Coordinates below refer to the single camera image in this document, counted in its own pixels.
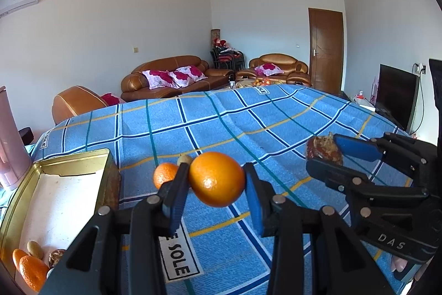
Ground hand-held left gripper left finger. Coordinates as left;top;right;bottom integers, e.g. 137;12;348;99
41;162;191;295

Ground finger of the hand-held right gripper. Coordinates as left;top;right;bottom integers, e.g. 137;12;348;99
332;132;430;180
306;159;430;213

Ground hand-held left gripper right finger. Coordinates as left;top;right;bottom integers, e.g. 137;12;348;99
243;163;396;295

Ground dark brown water chestnut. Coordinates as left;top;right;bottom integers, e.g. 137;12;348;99
48;249;67;270
305;135;344;167

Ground large orange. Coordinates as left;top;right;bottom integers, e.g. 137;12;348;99
188;152;246;208
19;256;50;292

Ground gold metal tin tray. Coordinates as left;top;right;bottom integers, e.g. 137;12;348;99
0;149;121;295

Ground small orange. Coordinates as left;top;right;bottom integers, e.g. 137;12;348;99
12;249;29;276
153;163;180;190

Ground person's right hand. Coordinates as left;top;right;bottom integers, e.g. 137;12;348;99
390;255;413;273

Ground white box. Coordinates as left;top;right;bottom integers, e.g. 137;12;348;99
350;96;376;111

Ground black television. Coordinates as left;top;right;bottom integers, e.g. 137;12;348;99
375;64;420;133

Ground blue plaid tablecloth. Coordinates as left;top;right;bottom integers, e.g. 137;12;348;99
29;83;427;295

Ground brown wooden door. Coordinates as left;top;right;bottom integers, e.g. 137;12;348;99
308;7;345;93

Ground brown leather armchair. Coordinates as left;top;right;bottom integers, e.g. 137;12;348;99
52;86;127;126
236;54;311;87

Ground low coffee table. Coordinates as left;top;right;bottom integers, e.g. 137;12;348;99
230;78;287;89

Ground floral pink pillow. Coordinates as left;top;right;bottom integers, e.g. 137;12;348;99
254;63;284;75
143;70;177;90
168;66;207;88

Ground red pillow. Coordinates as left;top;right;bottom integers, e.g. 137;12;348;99
101;93;127;106

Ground brown leather three-seat sofa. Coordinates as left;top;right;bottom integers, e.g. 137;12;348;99
121;55;235;102

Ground stacked dark chairs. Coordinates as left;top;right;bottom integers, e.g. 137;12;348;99
211;45;245;72

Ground pink electric kettle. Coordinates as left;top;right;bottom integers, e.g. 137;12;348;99
0;86;32;191

